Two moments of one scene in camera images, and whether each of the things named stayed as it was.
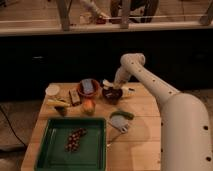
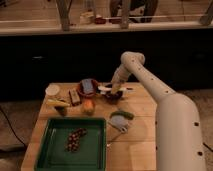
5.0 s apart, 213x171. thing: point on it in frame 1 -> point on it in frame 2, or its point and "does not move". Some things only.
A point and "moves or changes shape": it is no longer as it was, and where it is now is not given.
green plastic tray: x=90 y=153 does not move
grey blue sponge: x=88 y=85 does not move
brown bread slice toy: x=74 y=97 does not move
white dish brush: x=125 y=91 moves or changes shape
